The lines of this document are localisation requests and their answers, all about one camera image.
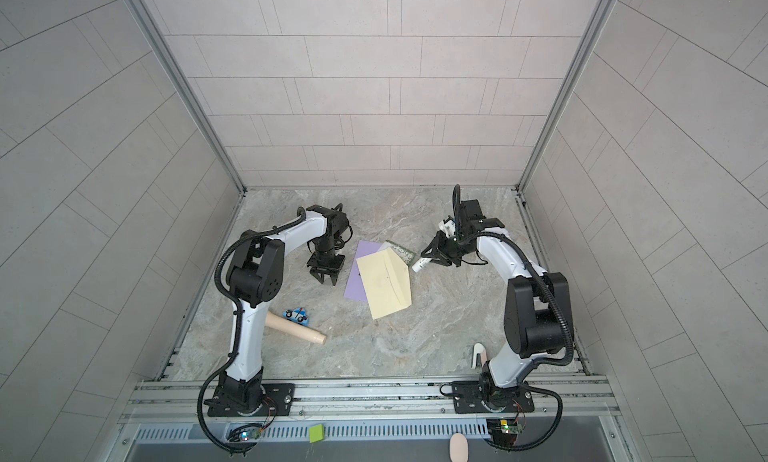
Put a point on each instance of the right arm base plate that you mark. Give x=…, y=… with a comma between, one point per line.
x=475, y=397

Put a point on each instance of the aluminium rail frame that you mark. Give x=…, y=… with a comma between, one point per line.
x=422, y=398

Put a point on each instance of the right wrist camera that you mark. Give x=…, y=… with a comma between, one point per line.
x=448, y=227

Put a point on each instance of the white pink stapler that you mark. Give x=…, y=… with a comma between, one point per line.
x=479, y=356

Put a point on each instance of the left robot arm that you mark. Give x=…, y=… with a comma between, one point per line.
x=250, y=274

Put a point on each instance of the circuit board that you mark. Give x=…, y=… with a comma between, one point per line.
x=504, y=432
x=248, y=433

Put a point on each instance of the floral green card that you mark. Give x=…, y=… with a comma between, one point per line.
x=408, y=256

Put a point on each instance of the blue toy car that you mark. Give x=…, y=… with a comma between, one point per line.
x=298, y=316

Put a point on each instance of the yellow envelope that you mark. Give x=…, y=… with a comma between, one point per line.
x=386, y=281

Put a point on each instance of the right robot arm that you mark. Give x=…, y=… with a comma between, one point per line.
x=537, y=317

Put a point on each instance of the green sticky note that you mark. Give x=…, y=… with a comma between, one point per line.
x=316, y=433

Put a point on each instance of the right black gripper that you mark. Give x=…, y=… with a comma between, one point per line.
x=440, y=249

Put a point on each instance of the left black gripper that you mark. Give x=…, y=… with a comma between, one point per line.
x=332, y=271

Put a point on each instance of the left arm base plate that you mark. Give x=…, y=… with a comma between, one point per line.
x=242, y=400

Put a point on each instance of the white glue stick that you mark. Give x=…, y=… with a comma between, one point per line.
x=420, y=264

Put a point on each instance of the beige wooden rolling pin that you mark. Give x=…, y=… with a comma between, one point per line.
x=296, y=330

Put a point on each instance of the left circuit board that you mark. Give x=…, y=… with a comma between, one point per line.
x=248, y=433

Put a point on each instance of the right circuit board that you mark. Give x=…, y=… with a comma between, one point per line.
x=504, y=432

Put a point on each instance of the purple paper sheet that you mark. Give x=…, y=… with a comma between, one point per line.
x=355, y=290

